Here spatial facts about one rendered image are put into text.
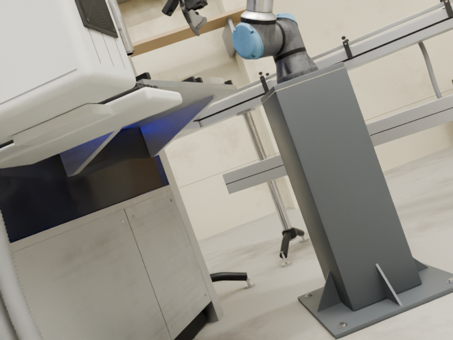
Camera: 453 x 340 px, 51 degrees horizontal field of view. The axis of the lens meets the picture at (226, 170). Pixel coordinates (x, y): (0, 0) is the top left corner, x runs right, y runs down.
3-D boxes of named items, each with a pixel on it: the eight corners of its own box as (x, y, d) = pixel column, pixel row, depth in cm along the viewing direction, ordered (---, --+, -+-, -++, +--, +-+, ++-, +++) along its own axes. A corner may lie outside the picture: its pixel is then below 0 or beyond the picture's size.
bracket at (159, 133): (150, 157, 190) (139, 126, 190) (154, 156, 193) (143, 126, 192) (224, 128, 177) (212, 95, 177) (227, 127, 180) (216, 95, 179)
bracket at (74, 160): (67, 177, 144) (52, 136, 143) (73, 175, 146) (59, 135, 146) (159, 139, 131) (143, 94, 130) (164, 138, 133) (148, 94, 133)
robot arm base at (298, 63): (313, 78, 174) (303, 52, 174) (325, 69, 159) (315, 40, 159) (274, 92, 172) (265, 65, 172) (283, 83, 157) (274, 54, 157)
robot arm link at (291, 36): (313, 45, 165) (299, 8, 165) (288, 49, 156) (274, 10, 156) (288, 59, 174) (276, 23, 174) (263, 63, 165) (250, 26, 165)
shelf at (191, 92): (12, 148, 139) (10, 141, 139) (138, 131, 203) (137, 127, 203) (145, 86, 120) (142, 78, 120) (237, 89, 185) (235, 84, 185)
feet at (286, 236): (278, 268, 246) (269, 243, 246) (298, 241, 292) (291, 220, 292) (292, 265, 243) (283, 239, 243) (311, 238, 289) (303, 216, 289)
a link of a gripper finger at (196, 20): (205, 29, 171) (197, 5, 171) (192, 36, 173) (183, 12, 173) (209, 30, 174) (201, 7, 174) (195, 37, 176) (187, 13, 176)
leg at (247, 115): (282, 243, 265) (235, 114, 264) (286, 239, 273) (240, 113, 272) (297, 239, 261) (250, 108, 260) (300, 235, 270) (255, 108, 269)
